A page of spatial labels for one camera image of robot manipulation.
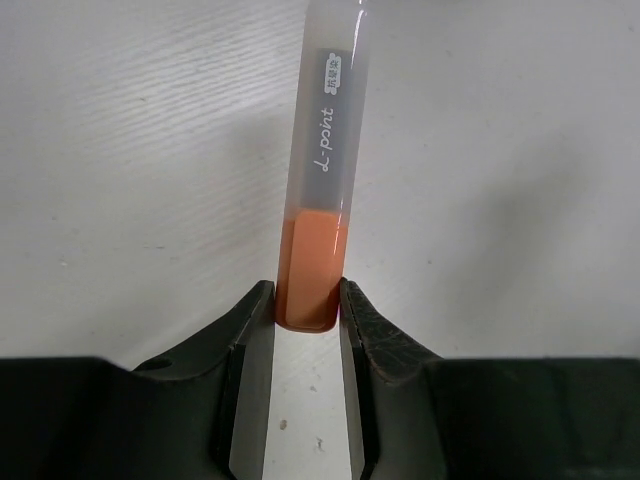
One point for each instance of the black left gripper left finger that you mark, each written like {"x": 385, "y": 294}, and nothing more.
{"x": 196, "y": 411}

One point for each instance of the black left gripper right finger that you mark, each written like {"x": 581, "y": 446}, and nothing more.
{"x": 412, "y": 414}

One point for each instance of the peach cap translucent highlighter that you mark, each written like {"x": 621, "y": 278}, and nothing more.
{"x": 324, "y": 152}

